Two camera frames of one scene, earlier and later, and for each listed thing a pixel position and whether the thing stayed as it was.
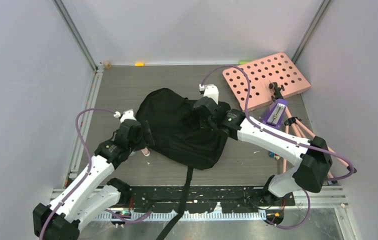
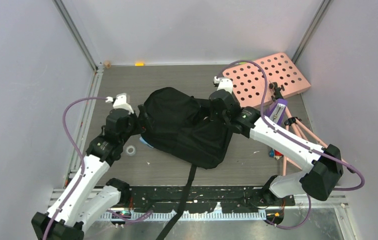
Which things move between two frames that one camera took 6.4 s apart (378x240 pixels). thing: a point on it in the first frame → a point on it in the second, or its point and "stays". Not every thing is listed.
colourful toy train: x=274 y=155 stays
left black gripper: x=147 y=140 → x=142 y=124
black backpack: x=182 y=138 stays
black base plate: x=200 y=199 stays
